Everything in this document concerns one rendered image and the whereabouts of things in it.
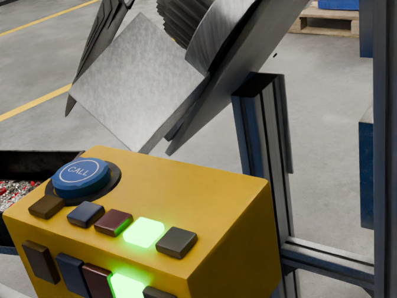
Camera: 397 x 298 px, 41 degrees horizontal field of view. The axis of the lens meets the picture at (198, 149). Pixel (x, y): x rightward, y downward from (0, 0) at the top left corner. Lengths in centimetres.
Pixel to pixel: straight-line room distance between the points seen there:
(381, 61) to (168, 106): 28
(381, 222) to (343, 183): 135
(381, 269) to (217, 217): 64
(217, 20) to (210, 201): 36
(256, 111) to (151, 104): 20
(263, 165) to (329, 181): 134
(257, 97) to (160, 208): 53
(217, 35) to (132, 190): 34
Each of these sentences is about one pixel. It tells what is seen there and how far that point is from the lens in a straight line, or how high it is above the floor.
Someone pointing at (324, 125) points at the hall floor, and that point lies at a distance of 263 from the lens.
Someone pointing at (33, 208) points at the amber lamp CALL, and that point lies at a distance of 36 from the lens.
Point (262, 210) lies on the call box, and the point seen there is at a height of 106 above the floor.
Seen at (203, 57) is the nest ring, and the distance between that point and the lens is 69.
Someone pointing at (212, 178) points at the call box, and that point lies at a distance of 35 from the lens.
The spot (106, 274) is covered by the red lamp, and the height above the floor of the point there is 106.
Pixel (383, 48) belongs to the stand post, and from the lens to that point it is 72.
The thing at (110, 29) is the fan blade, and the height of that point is 104.
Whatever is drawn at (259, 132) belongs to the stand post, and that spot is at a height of 85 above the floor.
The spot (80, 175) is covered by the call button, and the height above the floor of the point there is 108.
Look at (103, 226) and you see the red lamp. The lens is 32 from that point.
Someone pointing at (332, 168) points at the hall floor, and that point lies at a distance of 231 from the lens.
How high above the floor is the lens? 126
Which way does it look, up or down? 29 degrees down
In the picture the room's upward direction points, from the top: 11 degrees counter-clockwise
